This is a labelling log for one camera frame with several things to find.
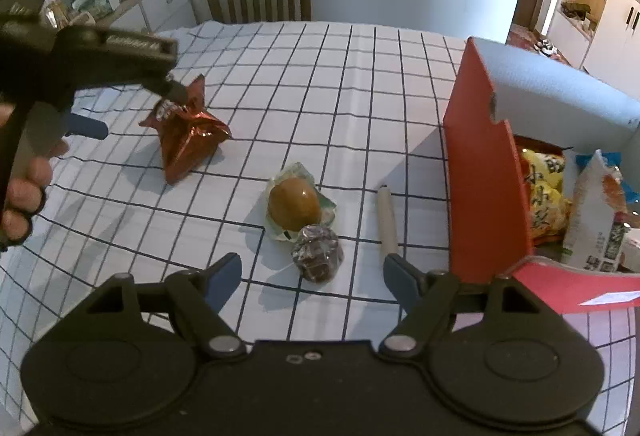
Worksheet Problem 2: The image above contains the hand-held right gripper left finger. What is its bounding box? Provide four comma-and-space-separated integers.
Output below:
82, 252, 247, 360

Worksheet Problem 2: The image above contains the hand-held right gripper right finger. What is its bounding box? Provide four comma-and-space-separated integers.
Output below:
378, 253, 551, 358

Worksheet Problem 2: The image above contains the large white black-print snack packet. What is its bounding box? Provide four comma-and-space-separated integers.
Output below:
560, 149, 628, 272

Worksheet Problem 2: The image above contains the clear packet with brown bun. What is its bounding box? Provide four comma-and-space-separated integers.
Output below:
264, 161, 337, 244

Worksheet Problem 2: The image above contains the person's left hand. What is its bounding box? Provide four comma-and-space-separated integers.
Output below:
0, 104, 71, 249

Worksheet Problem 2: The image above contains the brown snack bag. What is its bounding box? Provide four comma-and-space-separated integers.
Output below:
139, 74, 233, 185

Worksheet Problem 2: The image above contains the white cabinet with black handles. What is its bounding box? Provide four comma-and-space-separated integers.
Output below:
582, 0, 640, 82

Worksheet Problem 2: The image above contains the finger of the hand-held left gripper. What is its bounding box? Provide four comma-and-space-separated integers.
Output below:
144, 75, 190, 105
62, 113, 109, 142

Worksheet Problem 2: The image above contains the checked white tablecloth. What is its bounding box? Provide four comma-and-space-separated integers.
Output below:
0, 20, 640, 436

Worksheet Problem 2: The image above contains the yellow snack packet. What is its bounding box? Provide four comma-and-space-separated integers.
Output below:
517, 149, 573, 239

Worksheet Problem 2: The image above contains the blue snack packet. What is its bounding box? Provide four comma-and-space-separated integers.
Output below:
575, 151, 621, 172

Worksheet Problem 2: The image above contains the dark wrapped candy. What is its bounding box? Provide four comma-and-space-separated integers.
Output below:
291, 223, 345, 284

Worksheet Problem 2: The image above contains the red cardboard box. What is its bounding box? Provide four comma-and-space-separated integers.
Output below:
442, 36, 640, 314

